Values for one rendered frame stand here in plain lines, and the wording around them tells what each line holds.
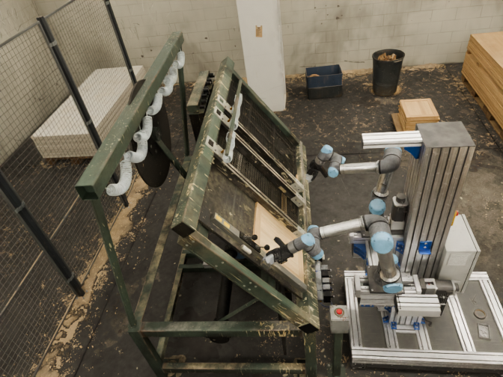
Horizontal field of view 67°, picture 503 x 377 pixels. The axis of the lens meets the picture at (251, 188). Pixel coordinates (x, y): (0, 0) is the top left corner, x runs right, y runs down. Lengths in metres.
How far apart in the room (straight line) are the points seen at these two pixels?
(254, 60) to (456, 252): 4.49
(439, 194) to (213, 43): 6.10
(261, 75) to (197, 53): 1.97
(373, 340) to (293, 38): 5.69
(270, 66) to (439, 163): 4.42
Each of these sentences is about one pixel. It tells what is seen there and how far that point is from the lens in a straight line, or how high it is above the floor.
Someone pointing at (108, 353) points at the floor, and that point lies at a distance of 4.10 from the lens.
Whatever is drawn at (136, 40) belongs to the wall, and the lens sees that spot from 8.30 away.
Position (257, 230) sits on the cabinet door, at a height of 1.34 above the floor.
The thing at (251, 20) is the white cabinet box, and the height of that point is 1.53.
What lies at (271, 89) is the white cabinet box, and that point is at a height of 0.42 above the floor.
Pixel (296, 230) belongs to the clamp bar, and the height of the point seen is 1.03.
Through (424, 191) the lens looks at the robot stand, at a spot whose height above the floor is 1.72.
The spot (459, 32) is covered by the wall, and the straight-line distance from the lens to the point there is 8.15.
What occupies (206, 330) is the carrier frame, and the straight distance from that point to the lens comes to 2.94.
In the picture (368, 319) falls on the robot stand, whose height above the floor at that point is 0.21.
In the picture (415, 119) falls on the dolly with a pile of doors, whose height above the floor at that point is 0.38.
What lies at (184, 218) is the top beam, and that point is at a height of 1.92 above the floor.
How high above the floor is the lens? 3.29
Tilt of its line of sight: 40 degrees down
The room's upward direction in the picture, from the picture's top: 9 degrees counter-clockwise
